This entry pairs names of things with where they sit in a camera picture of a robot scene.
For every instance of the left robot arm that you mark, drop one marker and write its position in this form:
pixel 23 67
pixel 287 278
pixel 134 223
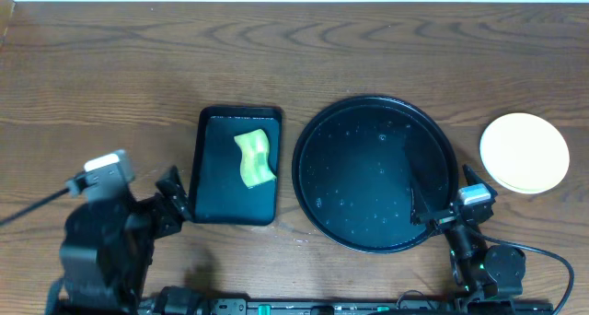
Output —
pixel 110 240

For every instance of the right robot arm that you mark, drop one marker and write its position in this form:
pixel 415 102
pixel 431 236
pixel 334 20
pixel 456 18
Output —
pixel 490 275

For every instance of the green yellow sponge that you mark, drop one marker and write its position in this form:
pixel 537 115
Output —
pixel 254 166

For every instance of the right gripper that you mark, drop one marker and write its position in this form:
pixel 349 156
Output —
pixel 421 213

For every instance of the dark rectangular tray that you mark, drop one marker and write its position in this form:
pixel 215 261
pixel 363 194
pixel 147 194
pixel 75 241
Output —
pixel 217 192

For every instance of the yellow plate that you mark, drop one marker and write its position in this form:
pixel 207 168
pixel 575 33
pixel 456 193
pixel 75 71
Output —
pixel 524 153

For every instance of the round black tray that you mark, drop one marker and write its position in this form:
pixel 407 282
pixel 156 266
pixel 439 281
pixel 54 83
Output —
pixel 350 173

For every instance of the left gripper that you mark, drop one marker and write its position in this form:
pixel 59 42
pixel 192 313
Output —
pixel 162 209

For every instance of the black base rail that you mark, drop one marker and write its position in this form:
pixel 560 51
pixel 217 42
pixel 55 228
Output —
pixel 239 306

